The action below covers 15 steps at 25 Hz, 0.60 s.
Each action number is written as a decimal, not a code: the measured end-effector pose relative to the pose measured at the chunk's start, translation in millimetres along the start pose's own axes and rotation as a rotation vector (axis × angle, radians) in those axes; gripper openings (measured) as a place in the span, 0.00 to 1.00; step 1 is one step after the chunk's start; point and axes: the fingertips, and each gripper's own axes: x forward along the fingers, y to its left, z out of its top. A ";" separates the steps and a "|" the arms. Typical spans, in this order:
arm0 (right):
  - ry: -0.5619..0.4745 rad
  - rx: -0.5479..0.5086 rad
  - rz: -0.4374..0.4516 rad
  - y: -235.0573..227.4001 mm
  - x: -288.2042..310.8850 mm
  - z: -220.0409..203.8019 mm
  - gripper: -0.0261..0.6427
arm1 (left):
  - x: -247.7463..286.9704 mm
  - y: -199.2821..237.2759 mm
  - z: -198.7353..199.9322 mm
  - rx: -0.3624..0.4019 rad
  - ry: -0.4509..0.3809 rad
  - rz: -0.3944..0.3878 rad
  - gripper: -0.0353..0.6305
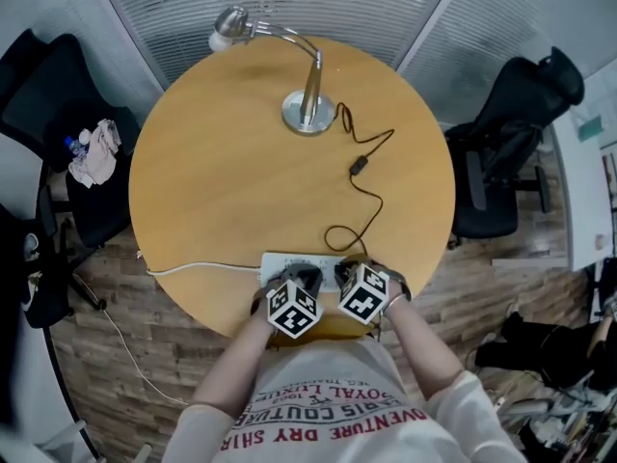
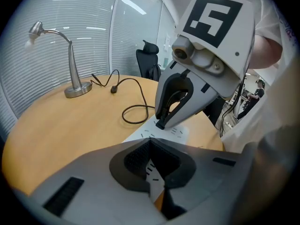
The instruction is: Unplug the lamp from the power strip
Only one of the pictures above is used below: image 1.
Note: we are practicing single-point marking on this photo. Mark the clear water bottle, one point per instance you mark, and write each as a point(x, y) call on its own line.
point(77, 146)

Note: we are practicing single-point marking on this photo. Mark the silver desk lamp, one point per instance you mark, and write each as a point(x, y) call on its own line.
point(308, 114)

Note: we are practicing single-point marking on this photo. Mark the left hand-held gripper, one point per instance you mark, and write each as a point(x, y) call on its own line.
point(294, 309)

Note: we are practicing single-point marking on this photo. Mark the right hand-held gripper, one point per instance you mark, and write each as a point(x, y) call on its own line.
point(364, 297)

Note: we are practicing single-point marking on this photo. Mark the small brown object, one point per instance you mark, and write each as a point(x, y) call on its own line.
point(600, 242)

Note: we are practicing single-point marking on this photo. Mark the black mesh office chair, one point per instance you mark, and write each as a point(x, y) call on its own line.
point(38, 278)
point(496, 181)
point(87, 210)

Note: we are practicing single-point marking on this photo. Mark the white rectangular table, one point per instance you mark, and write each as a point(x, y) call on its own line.
point(585, 196)

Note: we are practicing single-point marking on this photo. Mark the person's white printed shirt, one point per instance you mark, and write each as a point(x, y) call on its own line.
point(337, 403)

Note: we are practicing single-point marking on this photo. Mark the person's right forearm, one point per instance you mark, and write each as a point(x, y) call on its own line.
point(424, 350)

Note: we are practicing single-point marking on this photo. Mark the person's left forearm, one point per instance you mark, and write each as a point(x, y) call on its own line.
point(236, 364)

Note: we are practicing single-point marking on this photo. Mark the crumpled pale pink cloth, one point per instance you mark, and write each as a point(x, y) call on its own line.
point(99, 162)

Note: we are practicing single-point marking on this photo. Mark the white power strip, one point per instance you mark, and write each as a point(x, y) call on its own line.
point(275, 265)

